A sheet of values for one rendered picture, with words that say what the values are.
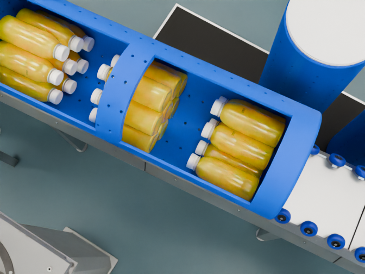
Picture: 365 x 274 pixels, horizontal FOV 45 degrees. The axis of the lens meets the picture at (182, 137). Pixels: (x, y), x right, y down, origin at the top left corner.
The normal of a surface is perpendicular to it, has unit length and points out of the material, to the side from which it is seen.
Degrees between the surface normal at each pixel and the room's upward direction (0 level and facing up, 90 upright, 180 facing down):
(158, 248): 0
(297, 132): 12
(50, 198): 0
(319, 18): 0
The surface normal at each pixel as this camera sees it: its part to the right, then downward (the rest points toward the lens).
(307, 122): 0.18, -0.63
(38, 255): -0.06, -0.18
